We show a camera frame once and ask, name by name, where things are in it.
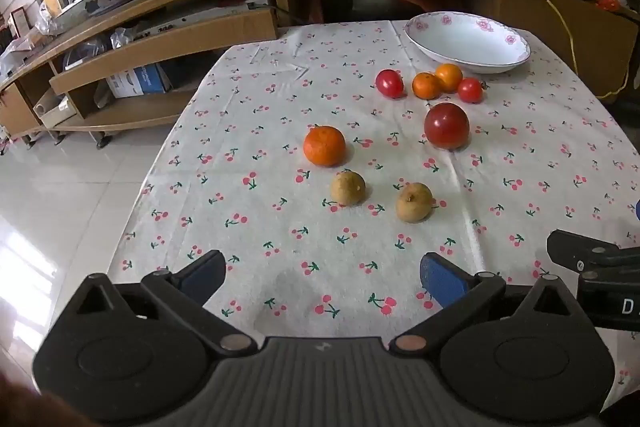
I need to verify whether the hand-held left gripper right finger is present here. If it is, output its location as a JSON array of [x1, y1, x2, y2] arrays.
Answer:
[[388, 252, 576, 355]]

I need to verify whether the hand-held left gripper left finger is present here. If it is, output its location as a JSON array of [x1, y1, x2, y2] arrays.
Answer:
[[75, 250, 258, 355]]

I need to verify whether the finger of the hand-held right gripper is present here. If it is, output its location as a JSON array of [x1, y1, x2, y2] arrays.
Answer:
[[547, 230, 640, 272]]

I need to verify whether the large red apple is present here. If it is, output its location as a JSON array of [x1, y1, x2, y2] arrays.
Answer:
[[424, 102, 471, 151]]

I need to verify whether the large orange mandarin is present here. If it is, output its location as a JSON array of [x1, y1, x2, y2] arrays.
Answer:
[[303, 125, 347, 168]]

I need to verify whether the small red tomato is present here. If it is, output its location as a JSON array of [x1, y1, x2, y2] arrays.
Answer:
[[375, 69, 405, 99], [457, 77, 484, 104]]

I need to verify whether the small orange mandarin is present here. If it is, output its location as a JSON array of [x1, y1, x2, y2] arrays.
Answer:
[[412, 72, 443, 100], [435, 63, 464, 93]]

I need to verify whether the white floral bowl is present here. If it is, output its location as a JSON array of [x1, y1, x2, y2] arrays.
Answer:
[[404, 11, 532, 74]]

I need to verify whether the cherry print tablecloth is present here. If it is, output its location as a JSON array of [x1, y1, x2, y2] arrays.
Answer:
[[107, 21, 640, 390]]

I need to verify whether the blue and white carton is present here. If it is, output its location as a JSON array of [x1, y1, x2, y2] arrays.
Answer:
[[106, 64, 174, 99]]

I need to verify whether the white box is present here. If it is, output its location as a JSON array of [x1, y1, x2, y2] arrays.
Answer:
[[34, 94, 79, 128]]

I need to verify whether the wooden television stand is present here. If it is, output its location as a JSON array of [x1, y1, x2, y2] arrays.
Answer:
[[0, 0, 640, 152]]

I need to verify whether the grey set-top box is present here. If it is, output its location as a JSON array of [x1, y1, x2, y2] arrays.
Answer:
[[131, 4, 279, 40]]

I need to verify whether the yellow cable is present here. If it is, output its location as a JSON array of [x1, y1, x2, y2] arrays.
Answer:
[[385, 0, 632, 100]]

